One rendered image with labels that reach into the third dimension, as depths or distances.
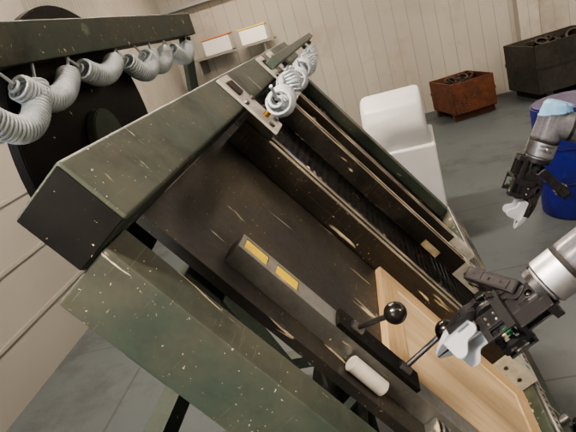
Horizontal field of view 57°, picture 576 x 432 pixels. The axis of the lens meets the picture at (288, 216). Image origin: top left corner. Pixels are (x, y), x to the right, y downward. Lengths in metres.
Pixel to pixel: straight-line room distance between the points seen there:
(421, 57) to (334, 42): 1.46
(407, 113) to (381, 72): 5.12
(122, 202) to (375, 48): 8.78
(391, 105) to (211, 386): 3.74
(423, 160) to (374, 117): 0.51
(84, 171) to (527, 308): 0.66
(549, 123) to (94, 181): 1.19
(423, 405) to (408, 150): 3.35
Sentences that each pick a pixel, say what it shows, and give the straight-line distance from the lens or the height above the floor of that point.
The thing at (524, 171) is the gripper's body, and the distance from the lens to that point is 1.57.
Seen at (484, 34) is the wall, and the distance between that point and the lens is 9.58.
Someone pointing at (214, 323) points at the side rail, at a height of 1.70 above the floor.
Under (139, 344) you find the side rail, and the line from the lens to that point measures 0.71.
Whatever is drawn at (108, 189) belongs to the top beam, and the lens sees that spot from 0.65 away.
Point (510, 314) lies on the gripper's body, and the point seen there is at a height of 1.51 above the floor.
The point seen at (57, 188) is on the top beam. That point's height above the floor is 1.92.
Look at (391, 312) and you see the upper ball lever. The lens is 0.88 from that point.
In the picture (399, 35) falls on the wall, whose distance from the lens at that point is 9.35.
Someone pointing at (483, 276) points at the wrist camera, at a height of 1.53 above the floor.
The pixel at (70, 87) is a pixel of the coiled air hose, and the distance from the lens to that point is 1.53.
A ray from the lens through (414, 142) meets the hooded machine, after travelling 4.28.
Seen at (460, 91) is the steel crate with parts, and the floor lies 0.44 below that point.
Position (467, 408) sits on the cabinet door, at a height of 1.16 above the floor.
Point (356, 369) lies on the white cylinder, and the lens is 0.95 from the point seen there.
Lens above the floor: 2.01
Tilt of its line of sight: 19 degrees down
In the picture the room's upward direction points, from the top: 17 degrees counter-clockwise
